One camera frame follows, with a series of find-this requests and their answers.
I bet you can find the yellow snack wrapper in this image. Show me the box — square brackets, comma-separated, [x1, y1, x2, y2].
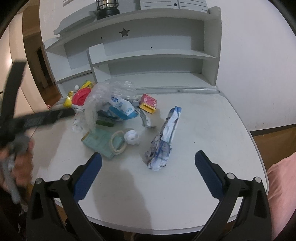
[63, 80, 94, 108]

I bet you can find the blue white plastic package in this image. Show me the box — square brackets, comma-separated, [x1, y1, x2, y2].
[97, 96, 138, 121]

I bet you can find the blue white paper wrapper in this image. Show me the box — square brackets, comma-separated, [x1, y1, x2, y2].
[145, 106, 182, 171]

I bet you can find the dark green box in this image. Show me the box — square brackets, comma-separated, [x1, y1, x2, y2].
[96, 120, 114, 128]

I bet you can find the left hand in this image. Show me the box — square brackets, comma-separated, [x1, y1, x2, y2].
[1, 140, 34, 192]

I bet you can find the pink bed sheet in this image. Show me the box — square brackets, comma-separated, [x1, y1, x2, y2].
[267, 153, 295, 239]

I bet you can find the white dotted plastic wrapper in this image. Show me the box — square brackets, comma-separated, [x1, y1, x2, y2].
[72, 104, 88, 133]

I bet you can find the red round lid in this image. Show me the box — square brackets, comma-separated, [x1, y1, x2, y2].
[72, 87, 91, 106]

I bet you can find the teal booklet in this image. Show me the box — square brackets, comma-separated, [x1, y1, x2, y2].
[81, 128, 127, 159]

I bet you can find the clear plastic bag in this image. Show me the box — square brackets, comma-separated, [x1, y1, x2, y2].
[83, 80, 137, 130]

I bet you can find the white plastic cap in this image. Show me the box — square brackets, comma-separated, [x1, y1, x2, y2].
[124, 129, 140, 146]

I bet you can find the red yellow small box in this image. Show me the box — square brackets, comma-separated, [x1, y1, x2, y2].
[139, 93, 157, 114]

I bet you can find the black lantern lamp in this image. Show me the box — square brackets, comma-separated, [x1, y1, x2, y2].
[96, 0, 120, 20]

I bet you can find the grey desk shelf unit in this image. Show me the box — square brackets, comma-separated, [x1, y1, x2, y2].
[44, 6, 222, 96]

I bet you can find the grey file box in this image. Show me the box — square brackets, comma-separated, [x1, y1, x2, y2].
[140, 0, 208, 13]

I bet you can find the white rubber ring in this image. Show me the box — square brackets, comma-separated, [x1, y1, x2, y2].
[110, 129, 128, 155]

